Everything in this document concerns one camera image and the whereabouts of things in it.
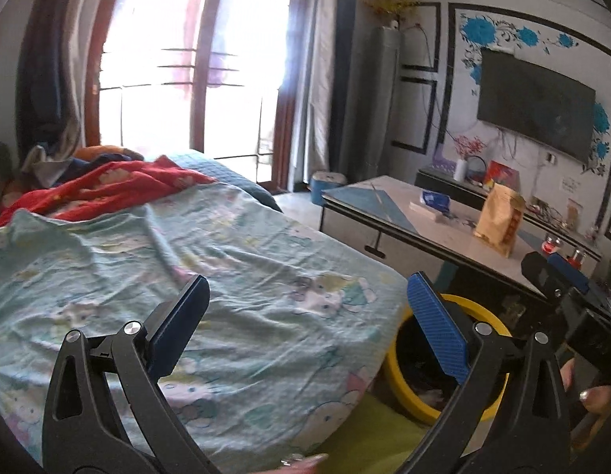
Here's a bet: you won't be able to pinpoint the yellow rimmed black trash bin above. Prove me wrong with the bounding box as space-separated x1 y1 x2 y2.
383 293 511 426

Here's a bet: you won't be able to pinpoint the person's right hand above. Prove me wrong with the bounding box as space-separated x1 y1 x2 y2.
571 385 611 450

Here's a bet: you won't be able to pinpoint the person's left hand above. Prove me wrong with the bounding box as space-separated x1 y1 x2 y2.
255 454 329 474

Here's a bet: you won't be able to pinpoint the red thermos bottle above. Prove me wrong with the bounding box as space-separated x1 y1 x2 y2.
567 248 584 271

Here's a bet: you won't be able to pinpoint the red white can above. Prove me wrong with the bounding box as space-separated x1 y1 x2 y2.
541 234 563 255

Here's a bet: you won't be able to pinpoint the yellow paper bag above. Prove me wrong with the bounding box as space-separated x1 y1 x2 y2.
474 184 526 258

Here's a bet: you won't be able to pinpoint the white marble coffee table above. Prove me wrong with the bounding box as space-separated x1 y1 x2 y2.
319 177 543 300

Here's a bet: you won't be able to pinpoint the white flat box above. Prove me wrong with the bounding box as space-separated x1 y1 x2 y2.
408 201 446 223

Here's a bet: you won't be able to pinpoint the light blue cartoon bedsheet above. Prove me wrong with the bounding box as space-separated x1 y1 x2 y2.
0 183 406 473

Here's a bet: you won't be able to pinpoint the red picture card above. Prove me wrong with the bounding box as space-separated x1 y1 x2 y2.
483 160 520 192

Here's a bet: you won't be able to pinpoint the blue tissue pack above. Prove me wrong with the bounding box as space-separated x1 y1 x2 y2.
420 190 450 214

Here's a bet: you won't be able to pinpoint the black tv cabinet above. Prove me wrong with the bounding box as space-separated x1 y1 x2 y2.
415 167 602 277

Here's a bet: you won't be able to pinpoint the red floral blanket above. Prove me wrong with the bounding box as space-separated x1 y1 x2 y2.
0 155 215 227

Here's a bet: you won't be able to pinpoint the white vase pink flowers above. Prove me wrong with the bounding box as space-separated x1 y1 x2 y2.
453 135 486 182

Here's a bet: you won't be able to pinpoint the teal quilted mattress pad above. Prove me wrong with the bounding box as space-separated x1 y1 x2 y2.
166 150 282 212

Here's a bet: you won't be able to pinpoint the blue white small bin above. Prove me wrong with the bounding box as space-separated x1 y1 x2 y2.
309 171 347 207

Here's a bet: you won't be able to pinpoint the standing air conditioner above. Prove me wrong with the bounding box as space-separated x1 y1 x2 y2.
346 27 402 183

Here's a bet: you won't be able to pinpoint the grey right curtain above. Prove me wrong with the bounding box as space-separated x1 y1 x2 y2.
294 0 358 183

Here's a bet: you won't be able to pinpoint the brown framed glass door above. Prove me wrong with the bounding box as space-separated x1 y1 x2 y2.
85 0 307 192

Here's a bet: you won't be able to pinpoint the dark blue left curtain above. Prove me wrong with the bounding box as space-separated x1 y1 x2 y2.
16 0 86 160

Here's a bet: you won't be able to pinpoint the yellow artificial flowers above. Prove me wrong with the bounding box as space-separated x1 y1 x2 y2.
364 0 419 29

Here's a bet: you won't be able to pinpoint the black wall television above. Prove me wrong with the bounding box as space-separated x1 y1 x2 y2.
477 48 596 164

